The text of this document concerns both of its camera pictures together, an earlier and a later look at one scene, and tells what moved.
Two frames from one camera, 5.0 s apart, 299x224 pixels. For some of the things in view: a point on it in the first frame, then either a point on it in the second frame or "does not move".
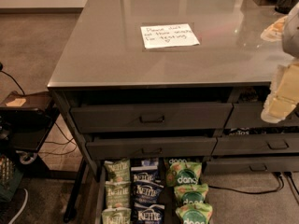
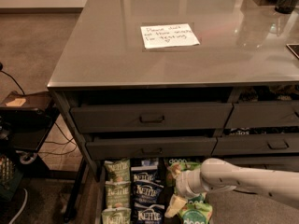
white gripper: (291, 35) → (186, 183)
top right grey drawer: (249, 115) does not move
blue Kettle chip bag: (147, 192) does not move
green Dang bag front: (194, 214) does not move
